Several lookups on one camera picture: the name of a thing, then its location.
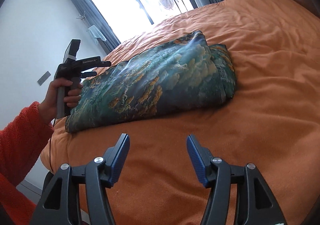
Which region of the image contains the grey wall switch plate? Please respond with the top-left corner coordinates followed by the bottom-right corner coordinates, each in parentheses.
top-left (37, 71), bottom-right (51, 86)

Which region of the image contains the green landscape print garment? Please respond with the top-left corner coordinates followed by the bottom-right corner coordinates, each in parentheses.
top-left (65, 31), bottom-right (236, 133)

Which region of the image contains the person's left hand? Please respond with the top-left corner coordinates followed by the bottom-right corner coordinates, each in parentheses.
top-left (38, 78), bottom-right (83, 124)

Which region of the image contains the orange bed cover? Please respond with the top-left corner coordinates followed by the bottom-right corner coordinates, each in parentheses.
top-left (41, 0), bottom-right (319, 224)

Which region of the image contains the light blue hanging towel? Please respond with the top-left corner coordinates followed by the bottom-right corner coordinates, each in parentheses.
top-left (88, 25), bottom-right (106, 45)

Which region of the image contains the orange fuzzy sleeve forearm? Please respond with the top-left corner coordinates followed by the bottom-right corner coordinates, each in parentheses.
top-left (1, 102), bottom-right (53, 224)

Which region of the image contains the grey curtain left side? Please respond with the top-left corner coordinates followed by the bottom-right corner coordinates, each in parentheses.
top-left (71, 0), bottom-right (120, 54)

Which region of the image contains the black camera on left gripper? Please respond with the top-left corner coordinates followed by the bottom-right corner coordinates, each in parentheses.
top-left (63, 39), bottom-right (81, 63)

